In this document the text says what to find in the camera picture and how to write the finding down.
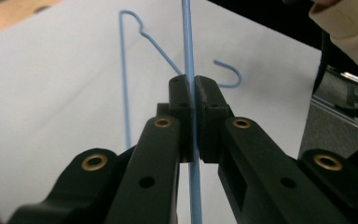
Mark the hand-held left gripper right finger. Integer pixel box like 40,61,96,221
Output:
195,75,235,164

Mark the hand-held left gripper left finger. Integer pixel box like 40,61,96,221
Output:
156,74,198,164

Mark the blue wire hanger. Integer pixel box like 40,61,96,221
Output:
118,9,242,151
181,0,203,224

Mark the white table mat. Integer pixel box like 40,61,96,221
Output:
0,0,323,224

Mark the metal floor rail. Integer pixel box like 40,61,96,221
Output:
310,69,358,134

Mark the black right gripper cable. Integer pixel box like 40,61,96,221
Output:
311,30,332,95

